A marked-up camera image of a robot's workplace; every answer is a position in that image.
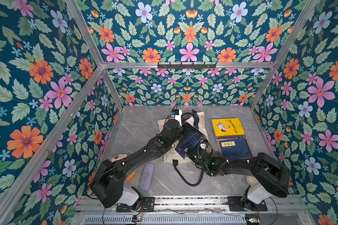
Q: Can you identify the cream canvas tote bag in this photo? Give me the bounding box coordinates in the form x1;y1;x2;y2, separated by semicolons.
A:
157;109;212;187

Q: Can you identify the purple pouch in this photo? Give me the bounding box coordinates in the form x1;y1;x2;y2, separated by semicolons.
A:
140;163;155;191

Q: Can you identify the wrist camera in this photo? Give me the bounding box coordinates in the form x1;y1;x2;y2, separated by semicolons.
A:
199;142;209;150
171;109;182;126

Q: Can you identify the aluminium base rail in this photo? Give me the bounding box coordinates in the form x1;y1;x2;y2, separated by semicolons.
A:
72;195;315;225

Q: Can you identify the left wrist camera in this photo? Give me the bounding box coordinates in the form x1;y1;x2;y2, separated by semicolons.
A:
171;109;182;126

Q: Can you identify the beige pouch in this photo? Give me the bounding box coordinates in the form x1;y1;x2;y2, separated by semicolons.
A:
246;176;258;186

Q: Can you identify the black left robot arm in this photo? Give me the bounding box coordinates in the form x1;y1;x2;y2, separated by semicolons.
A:
89;119;187;211

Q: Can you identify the plush doll toy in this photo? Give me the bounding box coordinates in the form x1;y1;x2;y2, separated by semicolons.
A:
111;153;136;181

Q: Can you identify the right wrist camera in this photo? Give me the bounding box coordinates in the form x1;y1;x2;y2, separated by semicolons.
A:
199;142;209;150

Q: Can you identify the yellow spine book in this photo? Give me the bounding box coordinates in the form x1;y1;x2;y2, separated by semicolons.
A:
212;118;245;138

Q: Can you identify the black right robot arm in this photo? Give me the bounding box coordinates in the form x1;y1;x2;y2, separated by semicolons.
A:
188;143;291;208

